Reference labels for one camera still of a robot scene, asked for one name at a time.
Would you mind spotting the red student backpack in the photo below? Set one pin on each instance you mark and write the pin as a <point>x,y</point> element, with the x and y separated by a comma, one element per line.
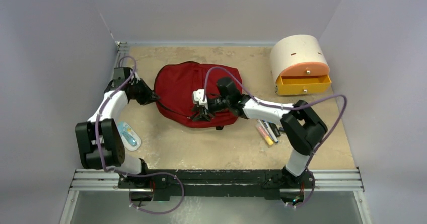
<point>174,84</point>

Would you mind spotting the aluminium frame rails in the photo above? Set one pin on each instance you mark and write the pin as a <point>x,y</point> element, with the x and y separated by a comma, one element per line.
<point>326,180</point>

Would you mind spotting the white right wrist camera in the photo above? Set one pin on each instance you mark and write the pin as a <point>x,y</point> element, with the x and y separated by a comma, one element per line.
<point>199,99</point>

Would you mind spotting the white blue oval case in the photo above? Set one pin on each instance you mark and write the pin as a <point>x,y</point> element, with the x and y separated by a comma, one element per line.
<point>131,140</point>

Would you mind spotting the dark marker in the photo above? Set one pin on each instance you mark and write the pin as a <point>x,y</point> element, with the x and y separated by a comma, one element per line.
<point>275,129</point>

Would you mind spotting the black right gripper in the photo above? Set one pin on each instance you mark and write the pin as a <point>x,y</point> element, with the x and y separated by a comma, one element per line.
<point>202,114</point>

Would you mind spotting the white blue marker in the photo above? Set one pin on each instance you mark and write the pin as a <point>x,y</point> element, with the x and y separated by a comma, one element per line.
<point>270,132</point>

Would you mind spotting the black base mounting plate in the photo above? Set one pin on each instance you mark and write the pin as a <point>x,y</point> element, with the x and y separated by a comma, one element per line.
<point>271,184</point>

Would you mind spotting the orange upper drawer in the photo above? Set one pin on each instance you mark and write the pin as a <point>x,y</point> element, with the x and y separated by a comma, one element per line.
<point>299,71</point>

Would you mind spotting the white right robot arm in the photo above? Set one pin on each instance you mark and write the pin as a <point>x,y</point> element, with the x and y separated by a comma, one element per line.
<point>302,126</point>

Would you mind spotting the cream rounded drawer cabinet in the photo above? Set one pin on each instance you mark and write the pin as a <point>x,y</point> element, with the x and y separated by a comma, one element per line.
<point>295,49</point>

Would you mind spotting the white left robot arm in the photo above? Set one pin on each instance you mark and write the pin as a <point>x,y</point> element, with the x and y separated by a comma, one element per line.
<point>99,142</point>

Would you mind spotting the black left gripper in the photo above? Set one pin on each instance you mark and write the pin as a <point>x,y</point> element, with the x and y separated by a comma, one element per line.
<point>149,96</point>

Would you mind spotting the yellow marker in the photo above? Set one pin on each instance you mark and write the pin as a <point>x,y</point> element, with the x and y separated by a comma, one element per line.
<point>264,134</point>

